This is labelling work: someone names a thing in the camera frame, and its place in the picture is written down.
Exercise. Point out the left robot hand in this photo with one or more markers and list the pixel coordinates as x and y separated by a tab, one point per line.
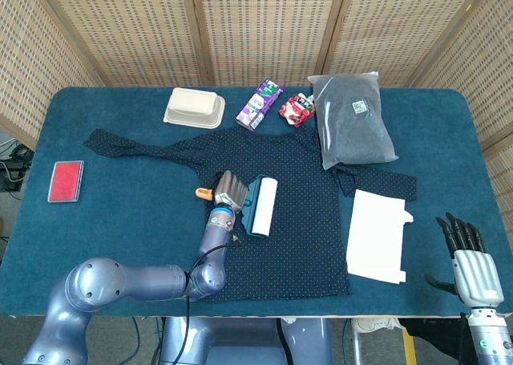
231	190

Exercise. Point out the woven wicker folding screen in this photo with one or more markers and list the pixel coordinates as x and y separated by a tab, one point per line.
272	28

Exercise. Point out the white object under table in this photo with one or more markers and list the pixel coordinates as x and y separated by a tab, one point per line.
374	325

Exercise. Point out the red ink pad case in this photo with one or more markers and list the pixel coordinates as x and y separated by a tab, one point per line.
65	181

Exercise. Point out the purple drink carton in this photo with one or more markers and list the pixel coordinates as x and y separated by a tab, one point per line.
258	104

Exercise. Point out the white paper sheet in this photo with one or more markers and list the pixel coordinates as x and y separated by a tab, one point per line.
376	236

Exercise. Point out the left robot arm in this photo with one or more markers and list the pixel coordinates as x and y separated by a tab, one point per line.
120	281

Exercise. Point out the beige plastic box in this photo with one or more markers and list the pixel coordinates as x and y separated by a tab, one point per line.
192	106

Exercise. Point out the red floral pouch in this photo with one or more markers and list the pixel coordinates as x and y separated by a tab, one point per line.
297	110

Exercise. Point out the grey garment in plastic bag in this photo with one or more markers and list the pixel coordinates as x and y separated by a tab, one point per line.
352	124

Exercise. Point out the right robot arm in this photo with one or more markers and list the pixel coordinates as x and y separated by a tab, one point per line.
491	337

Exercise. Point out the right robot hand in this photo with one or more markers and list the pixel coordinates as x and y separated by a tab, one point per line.
475	272

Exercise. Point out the teal table cover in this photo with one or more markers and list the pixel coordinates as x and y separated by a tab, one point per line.
128	220

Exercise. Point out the grey-blue robot torso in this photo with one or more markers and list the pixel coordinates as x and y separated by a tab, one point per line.
240	341

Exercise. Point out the dark polka dot shirt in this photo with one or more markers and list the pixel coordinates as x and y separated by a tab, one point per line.
296	180

